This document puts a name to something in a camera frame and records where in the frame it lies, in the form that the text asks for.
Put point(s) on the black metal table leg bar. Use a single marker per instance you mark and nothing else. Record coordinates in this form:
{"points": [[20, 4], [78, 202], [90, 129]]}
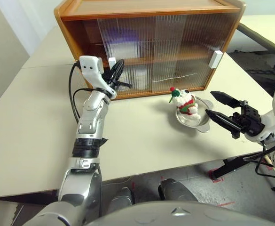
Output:
{"points": [[231, 166]]}

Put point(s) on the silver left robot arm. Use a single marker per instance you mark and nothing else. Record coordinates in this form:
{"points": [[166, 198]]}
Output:
{"points": [[90, 122]]}

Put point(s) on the silver robot torso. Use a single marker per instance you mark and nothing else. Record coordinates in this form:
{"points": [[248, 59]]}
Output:
{"points": [[179, 216]]}

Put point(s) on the white knitted toy red green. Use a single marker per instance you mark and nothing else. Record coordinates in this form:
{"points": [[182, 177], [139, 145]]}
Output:
{"points": [[185, 103]]}

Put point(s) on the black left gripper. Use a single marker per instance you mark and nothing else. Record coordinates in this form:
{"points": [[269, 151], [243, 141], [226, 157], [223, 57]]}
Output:
{"points": [[110, 77]]}

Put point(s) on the dark grey rounded shape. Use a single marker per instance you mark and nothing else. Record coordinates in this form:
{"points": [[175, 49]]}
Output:
{"points": [[175, 189], [122, 200]]}

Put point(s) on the ribbed glass door with scratch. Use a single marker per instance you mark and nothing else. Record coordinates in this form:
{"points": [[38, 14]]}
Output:
{"points": [[205, 35]]}

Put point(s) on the light grey panel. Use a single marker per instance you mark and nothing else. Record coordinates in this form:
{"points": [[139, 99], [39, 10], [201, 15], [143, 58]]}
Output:
{"points": [[1, 214]]}

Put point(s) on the wooden cabinet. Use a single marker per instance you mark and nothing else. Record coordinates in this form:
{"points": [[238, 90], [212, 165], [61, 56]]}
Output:
{"points": [[151, 7]]}

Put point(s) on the ribbed glass sliding door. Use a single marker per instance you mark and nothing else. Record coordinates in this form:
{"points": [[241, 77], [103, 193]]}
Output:
{"points": [[144, 30]]}

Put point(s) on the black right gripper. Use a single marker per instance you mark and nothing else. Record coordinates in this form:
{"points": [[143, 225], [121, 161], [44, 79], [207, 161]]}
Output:
{"points": [[252, 122]]}

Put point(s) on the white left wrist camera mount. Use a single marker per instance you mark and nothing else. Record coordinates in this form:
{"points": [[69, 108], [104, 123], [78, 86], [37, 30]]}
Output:
{"points": [[92, 70]]}

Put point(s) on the black metal table frame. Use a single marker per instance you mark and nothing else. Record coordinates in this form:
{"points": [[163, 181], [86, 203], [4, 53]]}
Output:
{"points": [[264, 40]]}

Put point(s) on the purple tissue box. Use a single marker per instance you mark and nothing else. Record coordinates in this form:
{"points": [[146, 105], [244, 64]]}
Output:
{"points": [[120, 35]]}

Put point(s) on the silver metal bowl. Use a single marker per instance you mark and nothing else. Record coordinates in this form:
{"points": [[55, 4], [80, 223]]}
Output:
{"points": [[201, 103]]}

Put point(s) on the red floor tape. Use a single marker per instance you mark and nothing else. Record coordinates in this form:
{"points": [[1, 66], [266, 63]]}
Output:
{"points": [[216, 180]]}

